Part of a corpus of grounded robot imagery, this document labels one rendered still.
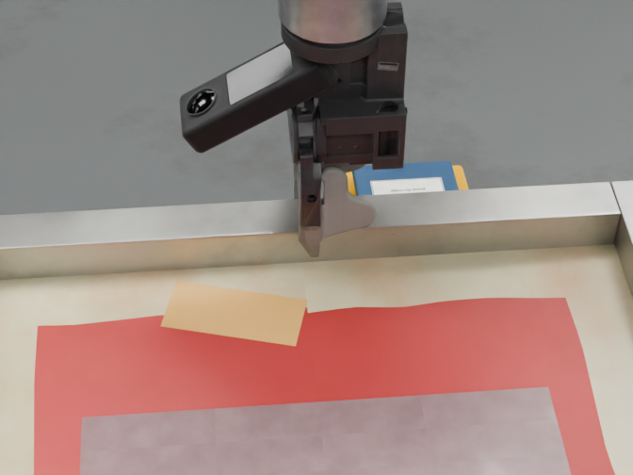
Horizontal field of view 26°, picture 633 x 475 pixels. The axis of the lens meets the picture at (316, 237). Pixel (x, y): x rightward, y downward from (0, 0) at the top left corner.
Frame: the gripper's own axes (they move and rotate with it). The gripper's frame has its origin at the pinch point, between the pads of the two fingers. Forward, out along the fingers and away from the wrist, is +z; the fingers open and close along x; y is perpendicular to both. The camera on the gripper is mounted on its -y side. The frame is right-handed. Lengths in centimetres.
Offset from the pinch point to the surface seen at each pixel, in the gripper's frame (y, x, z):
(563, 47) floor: 79, 186, 132
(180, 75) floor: -15, 182, 131
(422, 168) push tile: 13.6, 21.6, 15.1
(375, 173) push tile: 8.9, 21.1, 15.0
